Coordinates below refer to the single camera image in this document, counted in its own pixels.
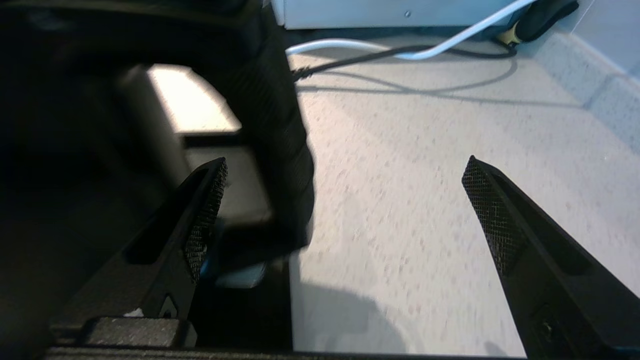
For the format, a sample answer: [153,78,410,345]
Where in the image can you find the black electric kettle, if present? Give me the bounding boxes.
[0,0,316,351]

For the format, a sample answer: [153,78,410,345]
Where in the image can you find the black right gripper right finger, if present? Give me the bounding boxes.
[462,155,640,360]

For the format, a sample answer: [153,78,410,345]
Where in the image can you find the black wall plug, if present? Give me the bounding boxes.
[497,0,581,46]

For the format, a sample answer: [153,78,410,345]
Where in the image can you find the silver microwave oven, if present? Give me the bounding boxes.
[272,0,516,30]

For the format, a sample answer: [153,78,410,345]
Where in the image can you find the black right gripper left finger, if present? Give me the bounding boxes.
[55,157,229,322]

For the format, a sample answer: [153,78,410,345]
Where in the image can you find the thin black kettle cable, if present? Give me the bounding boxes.
[292,42,518,82]

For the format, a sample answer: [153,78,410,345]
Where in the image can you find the white power cable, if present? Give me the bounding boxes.
[285,0,538,62]

